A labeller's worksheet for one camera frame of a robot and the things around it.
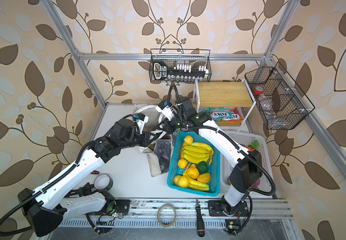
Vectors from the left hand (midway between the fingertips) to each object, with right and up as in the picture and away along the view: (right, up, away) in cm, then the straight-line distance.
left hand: (156, 134), depth 71 cm
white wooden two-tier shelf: (+35, +22, +10) cm, 43 cm away
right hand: (+1, +3, +2) cm, 4 cm away
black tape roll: (-31, -28, +12) cm, 44 cm away
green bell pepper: (+24, -19, +11) cm, 33 cm away
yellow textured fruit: (+18, -21, +10) cm, 30 cm away
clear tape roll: (+1, -38, -1) cm, 38 cm away
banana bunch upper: (+22, -13, +19) cm, 32 cm away
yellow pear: (+17, -5, +18) cm, 25 cm away
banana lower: (+20, -27, +6) cm, 34 cm away
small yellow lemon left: (+13, -18, +14) cm, 26 cm away
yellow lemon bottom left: (+13, -24, +4) cm, 28 cm away
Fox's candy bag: (+37, +10, +16) cm, 41 cm away
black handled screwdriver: (+21, -43, -3) cm, 48 cm away
